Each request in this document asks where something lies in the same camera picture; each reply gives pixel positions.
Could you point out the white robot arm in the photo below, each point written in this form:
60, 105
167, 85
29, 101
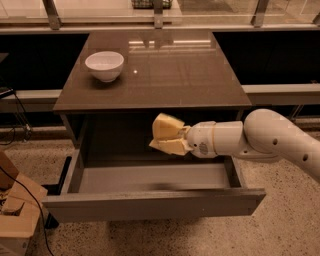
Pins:
263, 136

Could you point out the white ceramic bowl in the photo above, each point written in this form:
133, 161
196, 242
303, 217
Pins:
105, 66

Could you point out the metal railing post right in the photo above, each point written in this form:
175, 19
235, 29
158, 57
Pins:
259, 14

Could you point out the grey cabinet with glossy top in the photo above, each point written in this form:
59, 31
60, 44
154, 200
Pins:
163, 69

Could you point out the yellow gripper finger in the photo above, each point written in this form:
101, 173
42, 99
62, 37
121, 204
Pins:
168, 127
172, 146

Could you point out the black cabinet foot left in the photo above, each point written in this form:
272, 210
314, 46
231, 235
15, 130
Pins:
55, 189

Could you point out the metal railing post left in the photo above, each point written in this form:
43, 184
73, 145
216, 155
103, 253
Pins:
52, 14

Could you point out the open grey top drawer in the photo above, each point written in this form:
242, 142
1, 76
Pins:
115, 176

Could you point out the wire basket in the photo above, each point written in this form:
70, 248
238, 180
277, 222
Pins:
149, 4

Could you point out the metal railing post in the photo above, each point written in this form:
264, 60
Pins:
158, 13
259, 14
52, 14

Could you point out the metal railing post middle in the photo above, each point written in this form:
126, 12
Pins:
158, 13

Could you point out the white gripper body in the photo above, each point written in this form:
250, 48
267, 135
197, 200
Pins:
200, 140

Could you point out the cardboard box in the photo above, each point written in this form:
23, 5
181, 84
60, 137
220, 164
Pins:
19, 210

